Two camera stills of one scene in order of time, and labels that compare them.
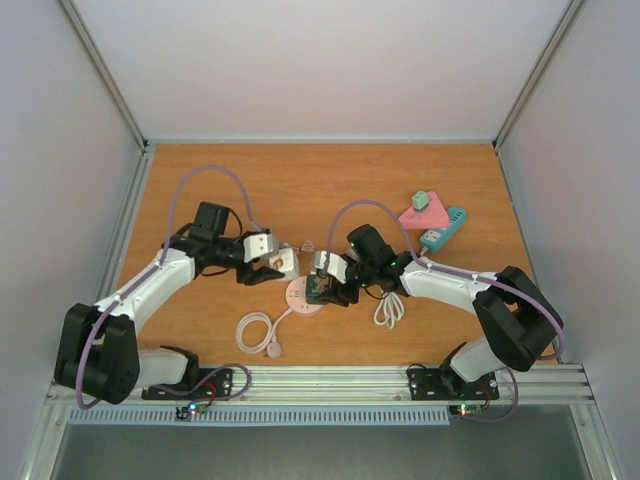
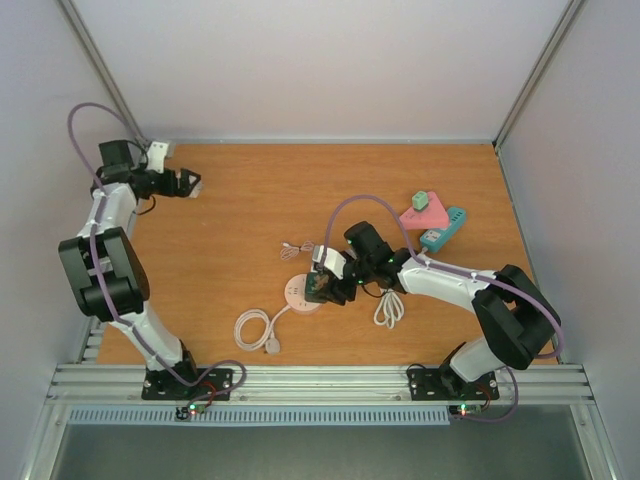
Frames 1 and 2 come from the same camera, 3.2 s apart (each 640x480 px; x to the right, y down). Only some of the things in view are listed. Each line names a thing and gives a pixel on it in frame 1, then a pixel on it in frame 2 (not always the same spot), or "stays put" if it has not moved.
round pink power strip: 296,297 stays put
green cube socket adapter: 315,285 stays put
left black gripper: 260,275 -> 185,188
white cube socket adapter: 286,262 -> 196,191
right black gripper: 334,296 stays put
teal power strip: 437,240 stays put
